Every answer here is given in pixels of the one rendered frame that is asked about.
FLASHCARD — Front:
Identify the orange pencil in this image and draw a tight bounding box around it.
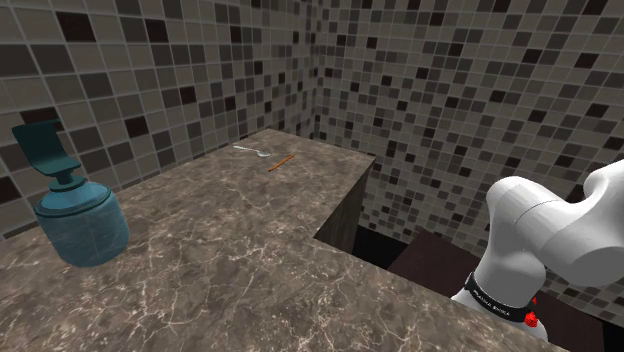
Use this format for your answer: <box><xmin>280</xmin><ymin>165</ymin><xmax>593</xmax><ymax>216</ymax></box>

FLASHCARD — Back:
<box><xmin>267</xmin><ymin>153</ymin><xmax>297</xmax><ymax>173</ymax></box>

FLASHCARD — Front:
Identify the silver spoon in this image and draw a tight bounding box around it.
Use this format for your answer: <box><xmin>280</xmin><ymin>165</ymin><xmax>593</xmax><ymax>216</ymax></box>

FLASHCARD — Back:
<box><xmin>232</xmin><ymin>144</ymin><xmax>272</xmax><ymax>159</ymax></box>

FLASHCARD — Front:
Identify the teal soap dispenser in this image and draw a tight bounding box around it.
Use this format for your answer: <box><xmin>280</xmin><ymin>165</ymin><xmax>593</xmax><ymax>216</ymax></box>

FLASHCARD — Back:
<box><xmin>11</xmin><ymin>119</ymin><xmax>131</xmax><ymax>269</ymax></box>

